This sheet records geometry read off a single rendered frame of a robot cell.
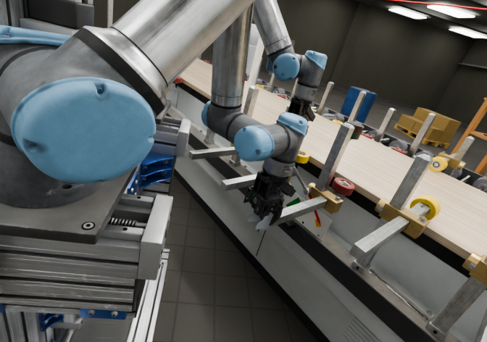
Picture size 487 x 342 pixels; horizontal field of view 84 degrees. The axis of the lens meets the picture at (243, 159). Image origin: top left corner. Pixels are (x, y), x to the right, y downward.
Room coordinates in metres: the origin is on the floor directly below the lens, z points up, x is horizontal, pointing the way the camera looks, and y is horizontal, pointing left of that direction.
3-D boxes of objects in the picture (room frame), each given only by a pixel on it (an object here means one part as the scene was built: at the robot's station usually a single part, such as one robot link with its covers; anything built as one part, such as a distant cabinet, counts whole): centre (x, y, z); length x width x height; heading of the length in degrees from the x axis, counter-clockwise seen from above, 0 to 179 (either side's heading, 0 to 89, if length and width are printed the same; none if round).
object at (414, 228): (0.73, -0.51, 0.95); 0.14 x 0.06 x 0.05; 45
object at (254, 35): (7.42, 0.67, 0.77); 0.80 x 0.70 x 1.54; 12
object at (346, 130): (0.92, -0.32, 0.90); 0.04 x 0.04 x 0.48; 45
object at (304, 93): (0.98, -0.15, 1.19); 0.08 x 0.08 x 0.05
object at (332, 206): (0.91, -0.33, 0.85); 0.14 x 0.06 x 0.05; 45
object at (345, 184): (0.95, -0.40, 0.85); 0.08 x 0.08 x 0.11
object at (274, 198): (0.63, -0.09, 0.97); 0.09 x 0.08 x 0.12; 135
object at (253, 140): (0.57, -0.02, 1.12); 0.11 x 0.11 x 0.08; 52
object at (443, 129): (7.03, -4.23, 0.34); 1.15 x 0.82 x 0.67; 12
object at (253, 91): (1.27, 0.04, 0.88); 0.04 x 0.04 x 0.48; 45
